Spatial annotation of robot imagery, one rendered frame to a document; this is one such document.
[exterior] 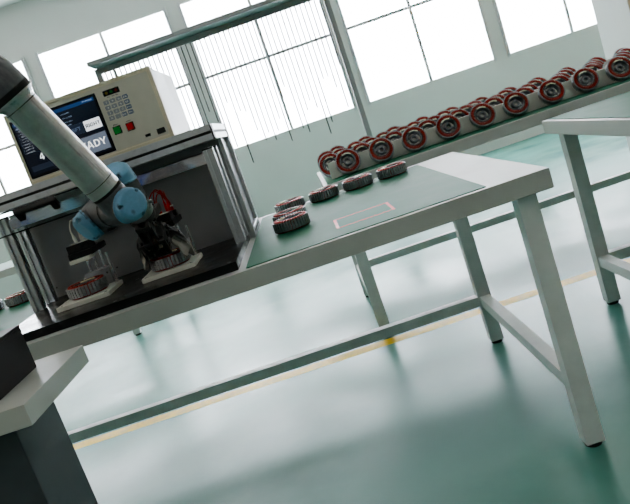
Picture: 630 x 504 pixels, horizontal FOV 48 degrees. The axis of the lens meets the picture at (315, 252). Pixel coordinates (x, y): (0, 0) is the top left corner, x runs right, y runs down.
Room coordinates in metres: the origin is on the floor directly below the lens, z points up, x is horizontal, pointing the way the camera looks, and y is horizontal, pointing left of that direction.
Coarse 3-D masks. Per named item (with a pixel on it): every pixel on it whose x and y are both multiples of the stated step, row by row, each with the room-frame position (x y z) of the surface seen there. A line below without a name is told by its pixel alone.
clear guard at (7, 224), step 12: (72, 192) 1.82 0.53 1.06; (72, 204) 1.79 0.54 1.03; (84, 204) 1.78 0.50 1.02; (0, 216) 1.82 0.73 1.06; (12, 216) 1.81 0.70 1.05; (36, 216) 1.79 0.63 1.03; (48, 216) 1.78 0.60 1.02; (60, 216) 1.77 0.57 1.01; (0, 228) 1.80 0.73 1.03; (12, 228) 1.79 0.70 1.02; (24, 228) 1.78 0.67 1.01
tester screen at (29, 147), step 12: (60, 108) 2.06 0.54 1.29; (72, 108) 2.05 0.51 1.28; (84, 108) 2.05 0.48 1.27; (96, 108) 2.05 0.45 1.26; (72, 120) 2.06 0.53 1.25; (84, 120) 2.05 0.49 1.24; (96, 132) 2.05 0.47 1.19; (24, 144) 2.06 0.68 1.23; (36, 156) 2.06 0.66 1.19; (48, 168) 2.06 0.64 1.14
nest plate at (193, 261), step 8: (192, 256) 1.96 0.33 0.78; (200, 256) 1.95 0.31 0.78; (184, 264) 1.86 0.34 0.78; (192, 264) 1.85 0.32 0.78; (152, 272) 1.92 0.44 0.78; (160, 272) 1.87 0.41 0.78; (168, 272) 1.85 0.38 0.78; (176, 272) 1.85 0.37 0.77; (144, 280) 1.85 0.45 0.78; (152, 280) 1.85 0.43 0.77
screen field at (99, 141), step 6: (102, 132) 2.05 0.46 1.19; (84, 138) 2.05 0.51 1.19; (90, 138) 2.05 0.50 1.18; (96, 138) 2.05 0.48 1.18; (102, 138) 2.05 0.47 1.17; (90, 144) 2.05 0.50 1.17; (96, 144) 2.05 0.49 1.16; (102, 144) 2.05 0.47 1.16; (108, 144) 2.05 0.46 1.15; (96, 150) 2.05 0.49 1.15
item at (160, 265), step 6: (174, 252) 1.89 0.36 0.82; (180, 252) 1.88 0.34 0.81; (156, 258) 1.88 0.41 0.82; (162, 258) 1.87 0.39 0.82; (168, 258) 1.87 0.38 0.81; (174, 258) 1.88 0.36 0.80; (180, 258) 1.88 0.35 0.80; (186, 258) 1.89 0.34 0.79; (150, 264) 1.90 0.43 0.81; (156, 264) 1.87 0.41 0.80; (162, 264) 1.87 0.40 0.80; (168, 264) 1.87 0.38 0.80; (174, 264) 1.87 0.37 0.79; (156, 270) 1.88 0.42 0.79; (162, 270) 1.88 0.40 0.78
